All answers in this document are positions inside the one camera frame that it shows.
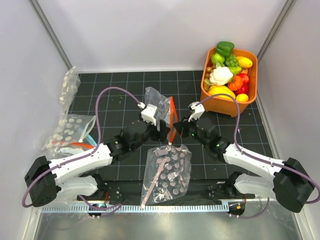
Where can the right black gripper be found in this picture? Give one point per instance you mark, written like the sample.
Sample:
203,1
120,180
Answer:
182,126

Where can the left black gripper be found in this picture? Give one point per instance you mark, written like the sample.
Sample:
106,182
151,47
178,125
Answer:
162,134

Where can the clear bag orange zipper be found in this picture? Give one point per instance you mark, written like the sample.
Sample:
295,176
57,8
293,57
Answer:
166,110

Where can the white cauliflower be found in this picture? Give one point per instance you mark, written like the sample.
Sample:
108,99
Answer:
220,76

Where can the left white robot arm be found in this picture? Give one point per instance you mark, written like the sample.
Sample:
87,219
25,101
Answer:
50,180

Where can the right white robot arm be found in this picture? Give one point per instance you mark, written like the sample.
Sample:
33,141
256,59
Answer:
287,182

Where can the clear bag pink dots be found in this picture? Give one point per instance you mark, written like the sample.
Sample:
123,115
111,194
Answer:
167,174

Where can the clear bag white dots flat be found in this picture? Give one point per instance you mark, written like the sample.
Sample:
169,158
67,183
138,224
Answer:
72,128

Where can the clear bag white dots upright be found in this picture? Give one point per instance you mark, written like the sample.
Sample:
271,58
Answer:
70,85

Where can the black grid mat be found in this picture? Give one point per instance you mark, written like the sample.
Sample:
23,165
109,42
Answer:
117,109

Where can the brown longan cluster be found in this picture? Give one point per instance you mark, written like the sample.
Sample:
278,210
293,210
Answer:
208,71

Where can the yellow lemon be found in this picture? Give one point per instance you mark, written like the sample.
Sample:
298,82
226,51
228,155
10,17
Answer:
242,98

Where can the orange pumpkin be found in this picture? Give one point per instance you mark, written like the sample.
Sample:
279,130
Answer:
236,83

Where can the red pomegranate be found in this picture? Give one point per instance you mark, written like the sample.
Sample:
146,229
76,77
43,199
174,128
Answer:
244,89

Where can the orange plastic basket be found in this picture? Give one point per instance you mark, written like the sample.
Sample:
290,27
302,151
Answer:
227,106

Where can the green apple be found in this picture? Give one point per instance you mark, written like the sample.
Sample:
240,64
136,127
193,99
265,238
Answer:
216,57

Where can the green pear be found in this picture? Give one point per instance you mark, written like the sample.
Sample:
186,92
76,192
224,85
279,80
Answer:
235,70

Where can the red apple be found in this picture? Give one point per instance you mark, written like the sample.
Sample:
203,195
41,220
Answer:
245,78

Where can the green grapes bunch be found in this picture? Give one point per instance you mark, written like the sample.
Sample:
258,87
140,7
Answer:
231,61

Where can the green bell pepper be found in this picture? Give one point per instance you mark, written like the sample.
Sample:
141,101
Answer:
225,48

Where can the yellow mango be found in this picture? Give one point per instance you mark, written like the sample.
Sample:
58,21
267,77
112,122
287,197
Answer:
244,62

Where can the crumpled clear bags pile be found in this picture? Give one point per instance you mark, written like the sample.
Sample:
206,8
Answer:
65,198

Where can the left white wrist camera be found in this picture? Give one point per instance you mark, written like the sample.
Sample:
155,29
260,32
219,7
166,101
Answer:
148,114

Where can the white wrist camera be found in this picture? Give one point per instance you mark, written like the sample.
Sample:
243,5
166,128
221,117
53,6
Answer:
148,114
196,111

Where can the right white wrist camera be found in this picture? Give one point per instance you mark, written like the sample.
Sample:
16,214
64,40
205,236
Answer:
196,111

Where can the aluminium cable rail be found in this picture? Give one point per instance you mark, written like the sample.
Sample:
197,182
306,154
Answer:
84,208

